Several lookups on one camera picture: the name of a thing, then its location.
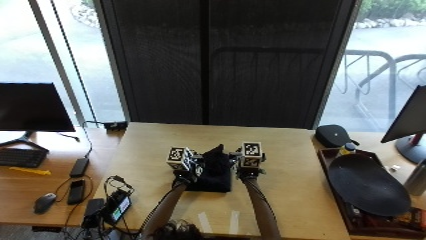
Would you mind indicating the person's left hand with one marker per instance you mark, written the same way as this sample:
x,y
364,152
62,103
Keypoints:
x,y
187,171

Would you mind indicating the person's right hand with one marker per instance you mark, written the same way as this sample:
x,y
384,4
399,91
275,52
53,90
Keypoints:
x,y
248,170

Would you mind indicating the black cloth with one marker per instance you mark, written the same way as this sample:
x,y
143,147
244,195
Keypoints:
x,y
216,173

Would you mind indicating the white right marker cube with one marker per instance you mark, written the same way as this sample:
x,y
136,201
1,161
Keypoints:
x,y
251,151

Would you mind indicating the white marker cube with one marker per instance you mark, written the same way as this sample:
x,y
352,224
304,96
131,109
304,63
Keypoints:
x,y
179,157
251,151

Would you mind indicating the white left marker cube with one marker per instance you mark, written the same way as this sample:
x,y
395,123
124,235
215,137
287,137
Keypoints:
x,y
179,157

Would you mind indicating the white tape strip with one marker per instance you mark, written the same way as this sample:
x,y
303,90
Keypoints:
x,y
204,222
234,222

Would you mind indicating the black device with lit screen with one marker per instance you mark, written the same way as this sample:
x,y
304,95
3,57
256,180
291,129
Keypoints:
x,y
118,207

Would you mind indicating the yellow bottle with black cap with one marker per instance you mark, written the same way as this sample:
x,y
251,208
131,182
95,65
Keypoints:
x,y
348,149

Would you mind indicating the black power adapter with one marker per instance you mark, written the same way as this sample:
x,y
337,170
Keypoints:
x,y
79,167

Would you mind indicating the dark wooden tray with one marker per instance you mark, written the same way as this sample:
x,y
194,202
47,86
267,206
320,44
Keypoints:
x,y
337,206

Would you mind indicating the small black box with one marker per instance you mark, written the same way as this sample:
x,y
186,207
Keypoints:
x,y
93,213

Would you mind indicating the black phone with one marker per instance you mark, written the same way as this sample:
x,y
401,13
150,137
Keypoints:
x,y
77,191

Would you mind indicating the dark window blind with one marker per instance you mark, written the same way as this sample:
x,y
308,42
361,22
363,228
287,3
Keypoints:
x,y
222,63

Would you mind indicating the black oval dish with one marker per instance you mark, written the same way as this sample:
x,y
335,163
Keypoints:
x,y
368,185

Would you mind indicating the small white object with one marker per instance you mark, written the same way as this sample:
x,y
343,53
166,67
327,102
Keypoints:
x,y
395,168

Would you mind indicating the black computer mouse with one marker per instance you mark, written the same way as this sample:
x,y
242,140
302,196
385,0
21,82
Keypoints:
x,y
45,202

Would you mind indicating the yellow flat tool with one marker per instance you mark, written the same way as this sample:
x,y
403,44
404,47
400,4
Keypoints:
x,y
30,171

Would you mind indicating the black monitor stand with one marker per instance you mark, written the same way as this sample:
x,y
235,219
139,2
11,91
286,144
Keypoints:
x,y
23,140

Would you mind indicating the black keyboard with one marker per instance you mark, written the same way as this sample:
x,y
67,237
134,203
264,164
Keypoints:
x,y
21,157

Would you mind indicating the silver metal bottle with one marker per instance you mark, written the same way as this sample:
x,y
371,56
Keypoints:
x,y
417,178

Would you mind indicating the grey metal bike rack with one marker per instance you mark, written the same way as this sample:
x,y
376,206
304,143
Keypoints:
x,y
392,86

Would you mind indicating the black monitor with round base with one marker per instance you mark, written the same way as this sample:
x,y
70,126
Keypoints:
x,y
411,116

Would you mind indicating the black flat monitor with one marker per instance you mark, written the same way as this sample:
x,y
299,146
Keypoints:
x,y
31,106

